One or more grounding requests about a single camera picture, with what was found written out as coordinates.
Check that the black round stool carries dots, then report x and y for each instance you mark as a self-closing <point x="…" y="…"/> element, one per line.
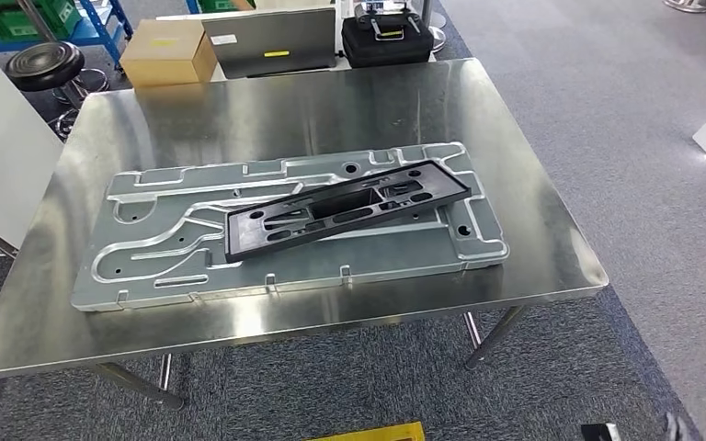
<point x="42" y="64"/>

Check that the grey metal fixture plate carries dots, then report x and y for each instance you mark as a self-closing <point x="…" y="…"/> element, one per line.
<point x="359" y="262"/>

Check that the black plastic plate part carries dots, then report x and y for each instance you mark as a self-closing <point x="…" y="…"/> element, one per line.
<point x="240" y="240"/>

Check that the blue metal shelf rack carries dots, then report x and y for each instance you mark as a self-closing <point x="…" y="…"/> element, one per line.
<point x="97" y="36"/>

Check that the chrome stool base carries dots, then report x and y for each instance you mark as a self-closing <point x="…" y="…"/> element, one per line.
<point x="688" y="6"/>

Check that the stainless steel workbench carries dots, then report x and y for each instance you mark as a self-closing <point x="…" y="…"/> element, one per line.
<point x="328" y="109"/>

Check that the green plastic crate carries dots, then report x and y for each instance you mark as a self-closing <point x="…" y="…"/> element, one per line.
<point x="219" y="5"/>
<point x="0" y="24"/>

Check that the grey flat metal case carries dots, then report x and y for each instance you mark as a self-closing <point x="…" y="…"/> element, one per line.
<point x="268" y="36"/>

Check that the black carrying case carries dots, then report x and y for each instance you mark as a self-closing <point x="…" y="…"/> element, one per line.
<point x="389" y="52"/>

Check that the brown cardboard box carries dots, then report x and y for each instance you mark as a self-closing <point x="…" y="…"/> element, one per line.
<point x="164" y="55"/>

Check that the white cabinet panel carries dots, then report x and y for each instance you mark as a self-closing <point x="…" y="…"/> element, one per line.
<point x="6" y="140"/>

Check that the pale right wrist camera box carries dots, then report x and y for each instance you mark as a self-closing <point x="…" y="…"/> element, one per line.
<point x="599" y="433"/>

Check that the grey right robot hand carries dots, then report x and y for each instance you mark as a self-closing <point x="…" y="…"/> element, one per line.
<point x="682" y="429"/>

